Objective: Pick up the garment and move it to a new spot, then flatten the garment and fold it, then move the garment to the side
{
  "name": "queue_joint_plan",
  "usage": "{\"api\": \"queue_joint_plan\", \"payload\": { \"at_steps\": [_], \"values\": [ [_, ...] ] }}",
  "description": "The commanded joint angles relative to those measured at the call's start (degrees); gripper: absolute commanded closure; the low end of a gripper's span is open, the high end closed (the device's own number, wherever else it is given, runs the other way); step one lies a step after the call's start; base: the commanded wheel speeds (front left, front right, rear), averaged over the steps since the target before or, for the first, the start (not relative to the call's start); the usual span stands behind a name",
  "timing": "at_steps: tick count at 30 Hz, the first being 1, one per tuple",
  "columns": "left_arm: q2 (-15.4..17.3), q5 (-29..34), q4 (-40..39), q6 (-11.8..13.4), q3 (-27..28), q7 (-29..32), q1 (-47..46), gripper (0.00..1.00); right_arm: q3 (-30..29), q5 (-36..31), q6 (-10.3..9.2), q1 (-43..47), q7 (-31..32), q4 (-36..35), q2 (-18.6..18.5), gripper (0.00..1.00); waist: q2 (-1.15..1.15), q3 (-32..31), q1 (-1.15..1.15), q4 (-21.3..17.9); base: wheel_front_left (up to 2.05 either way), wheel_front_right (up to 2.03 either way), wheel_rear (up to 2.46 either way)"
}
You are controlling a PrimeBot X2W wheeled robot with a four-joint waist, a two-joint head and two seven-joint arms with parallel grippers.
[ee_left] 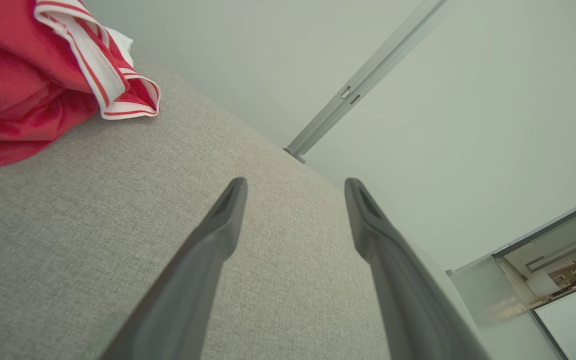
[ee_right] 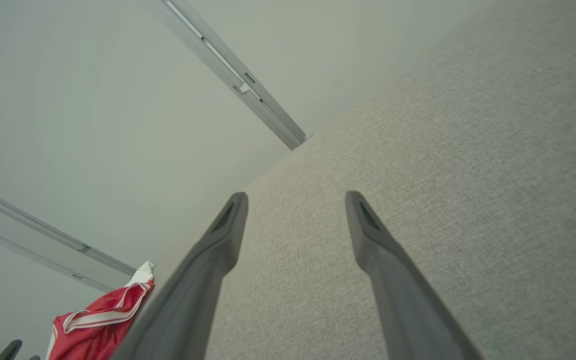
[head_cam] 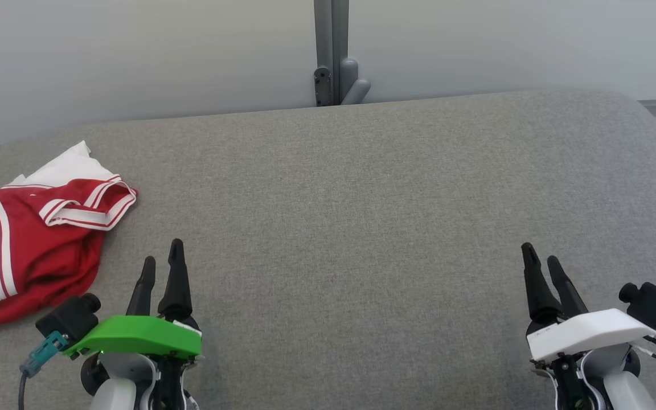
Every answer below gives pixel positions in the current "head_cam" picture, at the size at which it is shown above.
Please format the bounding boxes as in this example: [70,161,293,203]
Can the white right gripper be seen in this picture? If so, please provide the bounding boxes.
[520,242,656,363]

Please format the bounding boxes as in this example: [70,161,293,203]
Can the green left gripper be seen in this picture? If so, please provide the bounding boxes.
[63,239,203,360]

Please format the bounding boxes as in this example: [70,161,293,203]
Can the red white basketball shorts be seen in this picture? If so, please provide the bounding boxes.
[0,194,106,331]

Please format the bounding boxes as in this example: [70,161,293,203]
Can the grey fabric sofa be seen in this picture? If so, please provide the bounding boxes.
[0,88,656,410]

